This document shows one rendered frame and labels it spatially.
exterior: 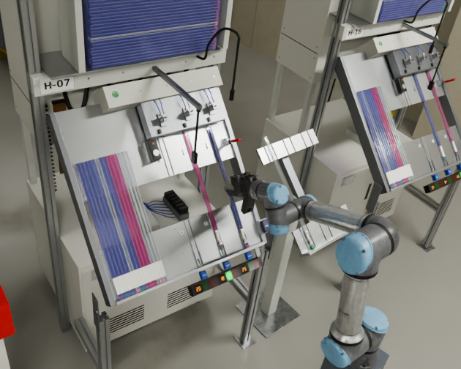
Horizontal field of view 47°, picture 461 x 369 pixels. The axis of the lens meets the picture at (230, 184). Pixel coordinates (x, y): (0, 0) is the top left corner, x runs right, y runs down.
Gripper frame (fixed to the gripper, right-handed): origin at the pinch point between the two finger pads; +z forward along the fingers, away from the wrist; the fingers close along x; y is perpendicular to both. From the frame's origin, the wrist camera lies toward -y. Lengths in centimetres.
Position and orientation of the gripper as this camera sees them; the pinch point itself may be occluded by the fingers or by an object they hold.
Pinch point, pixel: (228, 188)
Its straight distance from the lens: 214.6
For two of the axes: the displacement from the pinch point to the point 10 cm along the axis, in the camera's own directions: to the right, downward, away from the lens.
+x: -8.2, 2.7, -5.0
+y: -1.7, -9.6, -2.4
